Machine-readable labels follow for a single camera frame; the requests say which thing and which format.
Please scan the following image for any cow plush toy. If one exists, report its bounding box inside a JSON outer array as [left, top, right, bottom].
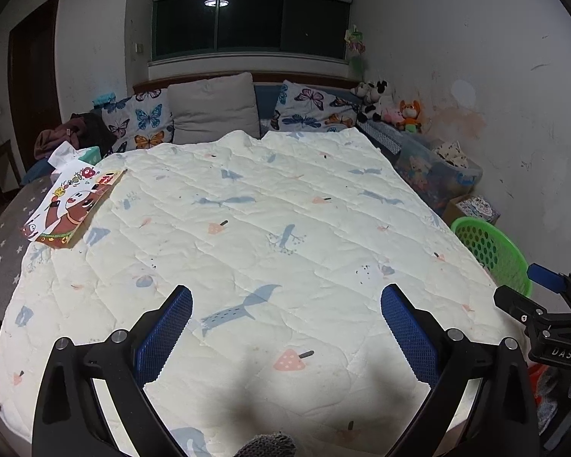
[[357, 79, 396, 122]]

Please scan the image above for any orange fox plush toy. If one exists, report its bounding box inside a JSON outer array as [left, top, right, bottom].
[[396, 99, 424, 134]]

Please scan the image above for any beige pillow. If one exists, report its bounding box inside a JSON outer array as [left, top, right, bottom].
[[166, 71, 261, 146]]

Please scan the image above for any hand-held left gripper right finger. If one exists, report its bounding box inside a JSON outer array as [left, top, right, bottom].
[[381, 283, 539, 457]]

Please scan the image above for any dark wooden side table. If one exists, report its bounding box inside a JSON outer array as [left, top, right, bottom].
[[0, 138, 22, 222]]

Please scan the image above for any green pink wall ornament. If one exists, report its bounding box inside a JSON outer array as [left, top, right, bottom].
[[344, 23, 368, 65]]

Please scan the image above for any person's left hand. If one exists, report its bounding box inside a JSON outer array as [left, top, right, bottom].
[[238, 431, 297, 457]]

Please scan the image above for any person's right hand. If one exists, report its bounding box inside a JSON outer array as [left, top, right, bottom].
[[535, 366, 571, 436]]

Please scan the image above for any pile of dark clothes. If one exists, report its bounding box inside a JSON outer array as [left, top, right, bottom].
[[33, 113, 117, 160]]

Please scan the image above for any cream quilted blanket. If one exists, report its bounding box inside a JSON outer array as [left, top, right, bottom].
[[0, 129, 529, 457]]

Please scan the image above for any butterfly print pillow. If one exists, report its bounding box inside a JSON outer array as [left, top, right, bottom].
[[102, 88, 174, 155], [269, 80, 362, 131]]

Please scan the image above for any spotted cream cloth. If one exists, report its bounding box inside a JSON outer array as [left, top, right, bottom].
[[433, 139, 472, 168]]

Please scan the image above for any clear plastic storage bin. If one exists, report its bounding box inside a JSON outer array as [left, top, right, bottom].
[[392, 133, 483, 213]]

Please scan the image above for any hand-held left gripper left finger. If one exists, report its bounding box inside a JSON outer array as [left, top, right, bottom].
[[31, 284, 193, 457]]

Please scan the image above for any brown wooden headboard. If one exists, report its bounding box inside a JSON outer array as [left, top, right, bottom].
[[133, 70, 362, 95]]

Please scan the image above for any dark wooden door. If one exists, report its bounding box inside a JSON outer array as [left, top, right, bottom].
[[7, 0, 62, 172]]

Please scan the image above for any green plastic basket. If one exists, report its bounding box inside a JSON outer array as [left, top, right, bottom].
[[450, 216, 534, 298]]

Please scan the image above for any cartoon picture book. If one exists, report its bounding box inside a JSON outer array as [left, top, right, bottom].
[[20, 164, 127, 249]]

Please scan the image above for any teal tissue box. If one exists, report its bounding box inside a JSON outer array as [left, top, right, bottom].
[[48, 142, 103, 172]]

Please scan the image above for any dark window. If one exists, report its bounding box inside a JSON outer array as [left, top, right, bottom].
[[151, 0, 352, 64]]

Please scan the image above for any striped fabric box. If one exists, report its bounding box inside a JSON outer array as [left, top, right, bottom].
[[357, 119, 407, 155]]

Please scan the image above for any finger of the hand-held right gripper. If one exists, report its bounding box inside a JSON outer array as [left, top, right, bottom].
[[526, 263, 571, 298], [493, 284, 553, 327]]

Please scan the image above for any printed cardboard box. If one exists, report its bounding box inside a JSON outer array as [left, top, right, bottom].
[[442, 194, 500, 224]]

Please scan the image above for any blue sofa bed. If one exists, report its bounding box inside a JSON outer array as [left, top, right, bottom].
[[21, 83, 400, 186]]

